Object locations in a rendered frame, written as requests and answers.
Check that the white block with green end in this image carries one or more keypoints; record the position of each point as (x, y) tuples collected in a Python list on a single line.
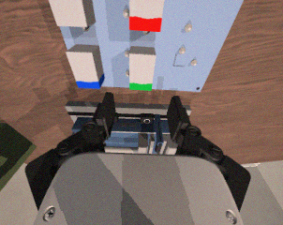
[(141, 68)]

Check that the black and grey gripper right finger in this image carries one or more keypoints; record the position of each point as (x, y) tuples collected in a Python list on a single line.
[(192, 143)]

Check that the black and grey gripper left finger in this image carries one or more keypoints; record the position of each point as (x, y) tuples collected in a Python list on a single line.
[(41, 171)]

